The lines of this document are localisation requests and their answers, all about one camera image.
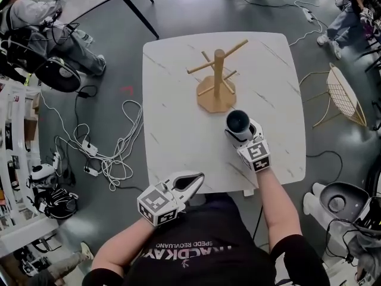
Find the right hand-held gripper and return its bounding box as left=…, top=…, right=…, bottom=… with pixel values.
left=224, top=119, right=272, bottom=174

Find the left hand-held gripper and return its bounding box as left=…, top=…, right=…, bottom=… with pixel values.
left=136, top=171, right=206, bottom=228

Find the pale plastic cup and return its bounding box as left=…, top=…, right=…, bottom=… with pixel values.
left=225, top=109, right=252, bottom=142

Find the wooden mug tree stand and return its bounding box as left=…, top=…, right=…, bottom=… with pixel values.
left=186, top=39, right=249, bottom=114

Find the person's right forearm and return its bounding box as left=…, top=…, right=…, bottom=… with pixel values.
left=255, top=167, right=304, bottom=254

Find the person's left forearm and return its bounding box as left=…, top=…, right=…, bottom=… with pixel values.
left=91, top=217, right=156, bottom=275

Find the person's black printed t-shirt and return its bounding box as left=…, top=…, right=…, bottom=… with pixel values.
left=89, top=192, right=331, bottom=286

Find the beige shoe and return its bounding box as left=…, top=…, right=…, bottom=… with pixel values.
left=80, top=242, right=95, bottom=261

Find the black and white patterned bag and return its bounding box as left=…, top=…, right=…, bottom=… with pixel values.
left=34, top=188, right=79, bottom=220

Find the white round device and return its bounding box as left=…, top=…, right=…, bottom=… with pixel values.
left=28, top=163, right=57, bottom=189

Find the leg in patterned trousers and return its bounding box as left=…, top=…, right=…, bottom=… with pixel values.
left=28, top=250, right=90, bottom=286

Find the purple hand-held device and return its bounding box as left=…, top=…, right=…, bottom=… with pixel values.
left=358, top=7, right=376, bottom=37

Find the black hard-shell backpack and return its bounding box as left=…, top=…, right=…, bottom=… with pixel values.
left=35, top=57, right=82, bottom=94

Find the white shelf unit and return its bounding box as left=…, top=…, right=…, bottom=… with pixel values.
left=0, top=80, right=59, bottom=251

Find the clear water bottle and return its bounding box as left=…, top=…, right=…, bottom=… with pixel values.
left=73, top=29, right=93, bottom=45

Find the tangle of white cables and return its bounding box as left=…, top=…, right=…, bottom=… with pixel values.
left=40, top=91, right=144, bottom=192

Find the gold wire chair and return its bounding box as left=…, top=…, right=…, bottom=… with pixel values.
left=299, top=62, right=367, bottom=128

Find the black power adapter with cable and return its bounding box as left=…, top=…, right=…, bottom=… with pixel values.
left=73, top=84, right=99, bottom=125

